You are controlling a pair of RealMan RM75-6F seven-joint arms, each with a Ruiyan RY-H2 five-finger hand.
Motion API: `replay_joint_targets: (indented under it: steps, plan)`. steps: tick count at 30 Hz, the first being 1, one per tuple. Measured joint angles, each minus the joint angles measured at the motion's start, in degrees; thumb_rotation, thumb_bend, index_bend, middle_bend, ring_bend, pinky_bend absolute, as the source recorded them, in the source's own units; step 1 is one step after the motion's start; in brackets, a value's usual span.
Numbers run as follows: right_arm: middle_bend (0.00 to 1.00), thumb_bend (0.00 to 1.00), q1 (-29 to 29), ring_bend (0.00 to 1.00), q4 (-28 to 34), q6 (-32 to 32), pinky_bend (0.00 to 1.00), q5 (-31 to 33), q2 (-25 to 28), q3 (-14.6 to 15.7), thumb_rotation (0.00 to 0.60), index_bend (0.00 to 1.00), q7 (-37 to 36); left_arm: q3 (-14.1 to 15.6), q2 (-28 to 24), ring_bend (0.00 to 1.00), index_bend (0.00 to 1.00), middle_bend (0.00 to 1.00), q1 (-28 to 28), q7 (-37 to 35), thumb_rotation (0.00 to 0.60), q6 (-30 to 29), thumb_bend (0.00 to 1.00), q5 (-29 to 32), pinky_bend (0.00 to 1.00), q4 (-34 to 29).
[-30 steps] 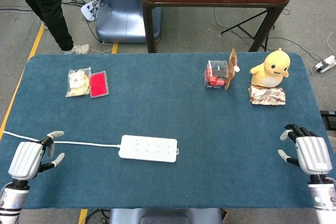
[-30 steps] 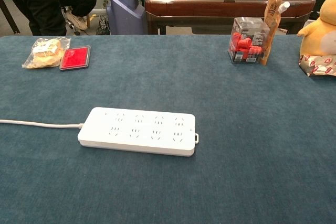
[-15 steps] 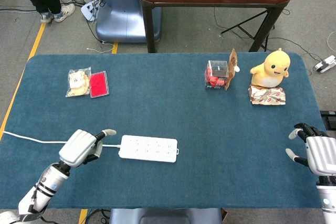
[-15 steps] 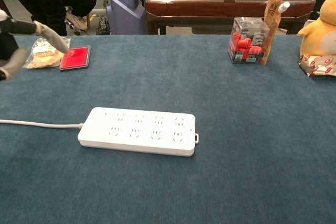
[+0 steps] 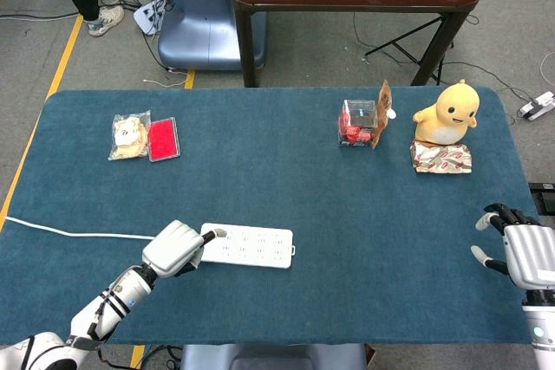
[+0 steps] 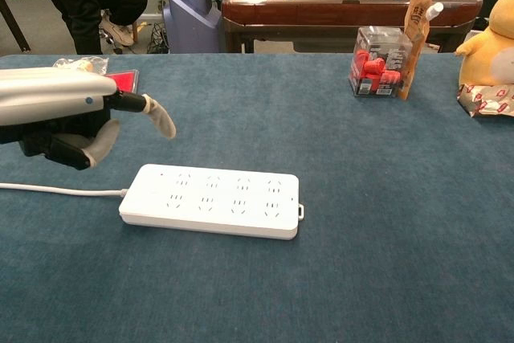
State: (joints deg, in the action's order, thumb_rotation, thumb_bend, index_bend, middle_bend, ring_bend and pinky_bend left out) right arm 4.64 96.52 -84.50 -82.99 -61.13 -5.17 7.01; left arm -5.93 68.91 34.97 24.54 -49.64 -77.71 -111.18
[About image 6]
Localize dark wooden mahjong table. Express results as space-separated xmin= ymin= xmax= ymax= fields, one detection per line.
xmin=220 ymin=0 xmax=484 ymax=54

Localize red ink pad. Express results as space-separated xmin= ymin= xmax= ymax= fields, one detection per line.
xmin=102 ymin=69 xmax=141 ymax=94

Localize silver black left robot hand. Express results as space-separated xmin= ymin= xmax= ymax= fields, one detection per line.
xmin=0 ymin=67 xmax=177 ymax=171

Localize dark diagonal furniture leg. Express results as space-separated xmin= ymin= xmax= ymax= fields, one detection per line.
xmin=0 ymin=0 xmax=31 ymax=54

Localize clear bag of bread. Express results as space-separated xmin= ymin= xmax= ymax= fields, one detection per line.
xmin=51 ymin=56 xmax=110 ymax=77

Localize black floor cables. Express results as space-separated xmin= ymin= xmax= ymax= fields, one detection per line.
xmin=145 ymin=20 xmax=168 ymax=55

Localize red white patterned packet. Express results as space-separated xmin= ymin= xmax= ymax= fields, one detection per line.
xmin=456 ymin=82 xmax=514 ymax=119

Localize standing person in black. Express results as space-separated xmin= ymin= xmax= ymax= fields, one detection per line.
xmin=18 ymin=0 xmax=104 ymax=55

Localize seated person in black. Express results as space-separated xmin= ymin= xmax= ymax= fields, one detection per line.
xmin=86 ymin=0 xmax=149 ymax=47

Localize brown spouted drink pouch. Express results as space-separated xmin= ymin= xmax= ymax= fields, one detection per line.
xmin=397 ymin=0 xmax=445 ymax=101

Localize yellow plush toy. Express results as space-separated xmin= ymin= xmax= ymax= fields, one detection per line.
xmin=455 ymin=0 xmax=514 ymax=88

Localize chrome stool base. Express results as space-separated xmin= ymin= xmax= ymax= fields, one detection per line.
xmin=98 ymin=7 xmax=124 ymax=55

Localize white eight-outlet power strip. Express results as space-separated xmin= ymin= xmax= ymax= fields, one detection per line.
xmin=118 ymin=163 xmax=305 ymax=241

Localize purple robot base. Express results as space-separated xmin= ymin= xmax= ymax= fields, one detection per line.
xmin=162 ymin=0 xmax=223 ymax=55

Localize clear box with red items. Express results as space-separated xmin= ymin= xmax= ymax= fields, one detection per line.
xmin=347 ymin=26 xmax=414 ymax=99

